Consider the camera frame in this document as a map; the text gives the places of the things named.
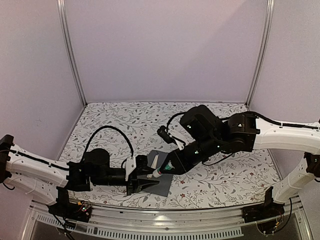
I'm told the floral patterned table mat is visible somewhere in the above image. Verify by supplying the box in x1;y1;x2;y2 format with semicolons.
59;102;280;210

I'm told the aluminium slotted front rail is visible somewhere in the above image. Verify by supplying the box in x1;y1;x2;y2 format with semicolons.
21;204;313;240

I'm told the beige lined letter paper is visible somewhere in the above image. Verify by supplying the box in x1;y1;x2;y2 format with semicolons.
146;153;159;179

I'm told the black right camera cable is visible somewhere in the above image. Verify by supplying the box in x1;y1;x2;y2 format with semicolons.
164;111;187;137

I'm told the right aluminium frame post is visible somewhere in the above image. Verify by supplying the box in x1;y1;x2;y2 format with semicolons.
245;0;275;109

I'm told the left aluminium frame post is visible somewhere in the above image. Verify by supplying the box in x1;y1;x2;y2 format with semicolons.
56;0;88;108

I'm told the green glue stick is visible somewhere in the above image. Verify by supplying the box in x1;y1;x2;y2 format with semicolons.
152;162;175;178

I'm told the grey-blue envelope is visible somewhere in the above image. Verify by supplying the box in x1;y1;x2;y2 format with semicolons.
144;150;173;197

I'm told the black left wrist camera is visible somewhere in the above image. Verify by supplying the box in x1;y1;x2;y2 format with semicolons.
135;154;148;172

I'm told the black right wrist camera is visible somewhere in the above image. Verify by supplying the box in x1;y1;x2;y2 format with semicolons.
157;125;175;144

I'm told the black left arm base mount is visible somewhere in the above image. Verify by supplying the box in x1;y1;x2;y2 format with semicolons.
48;201;92;223

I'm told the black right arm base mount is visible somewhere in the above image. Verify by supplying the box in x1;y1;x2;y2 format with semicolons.
241;186;285;223

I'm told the black camera cable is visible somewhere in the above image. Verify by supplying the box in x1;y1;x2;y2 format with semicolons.
164;111;187;137
84;124;133;161

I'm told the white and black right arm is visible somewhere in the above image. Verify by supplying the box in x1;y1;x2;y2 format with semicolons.
158;105;320;218

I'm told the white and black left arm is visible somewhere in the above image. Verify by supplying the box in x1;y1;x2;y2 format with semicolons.
0;134;159;217

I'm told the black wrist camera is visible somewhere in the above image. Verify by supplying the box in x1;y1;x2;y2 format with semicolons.
157;125;175;144
135;154;148;172

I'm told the aluminium frame post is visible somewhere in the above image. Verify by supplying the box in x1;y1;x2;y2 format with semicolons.
56;0;88;108
245;0;275;109

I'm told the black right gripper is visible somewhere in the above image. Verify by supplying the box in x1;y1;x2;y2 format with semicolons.
159;133;222;175

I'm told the black left camera cable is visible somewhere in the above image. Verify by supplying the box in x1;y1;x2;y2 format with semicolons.
84;124;133;161

